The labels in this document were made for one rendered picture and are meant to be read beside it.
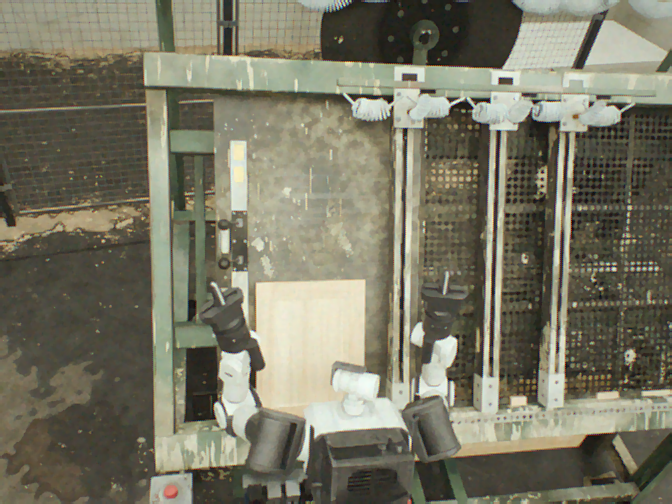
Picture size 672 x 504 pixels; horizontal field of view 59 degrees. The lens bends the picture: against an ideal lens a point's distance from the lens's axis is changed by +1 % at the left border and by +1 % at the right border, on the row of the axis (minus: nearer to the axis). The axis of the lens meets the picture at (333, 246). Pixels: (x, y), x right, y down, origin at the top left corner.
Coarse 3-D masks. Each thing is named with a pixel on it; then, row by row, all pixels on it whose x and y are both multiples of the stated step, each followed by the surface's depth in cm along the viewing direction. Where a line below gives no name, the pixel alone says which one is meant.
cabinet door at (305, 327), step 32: (256, 288) 197; (288, 288) 199; (320, 288) 201; (352, 288) 203; (256, 320) 198; (288, 320) 200; (320, 320) 203; (352, 320) 205; (288, 352) 201; (320, 352) 204; (352, 352) 206; (288, 384) 203; (320, 384) 205
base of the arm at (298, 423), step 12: (264, 408) 152; (276, 420) 149; (288, 420) 150; (300, 420) 153; (300, 432) 153; (288, 444) 153; (288, 456) 151; (252, 468) 147; (264, 468) 147; (276, 468) 149; (288, 468) 150
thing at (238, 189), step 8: (232, 144) 188; (232, 152) 188; (232, 160) 189; (232, 168) 189; (232, 176) 189; (232, 184) 190; (240, 184) 190; (232, 192) 190; (240, 192) 190; (232, 200) 190; (240, 200) 191; (232, 208) 190; (240, 208) 191; (232, 272) 193; (240, 272) 193; (232, 280) 193; (240, 280) 193; (248, 320) 195
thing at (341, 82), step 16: (352, 80) 172; (368, 80) 173; (384, 80) 174; (640, 96) 192; (368, 112) 179; (384, 112) 180; (432, 112) 183; (448, 112) 184; (496, 112) 188; (544, 112) 190; (560, 112) 191; (608, 112) 196
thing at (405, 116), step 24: (408, 72) 191; (408, 120) 192; (408, 144) 197; (408, 168) 198; (408, 192) 198; (408, 216) 199; (408, 240) 200; (408, 264) 201; (408, 288) 202; (408, 312) 203; (408, 336) 204; (408, 360) 205; (408, 384) 206
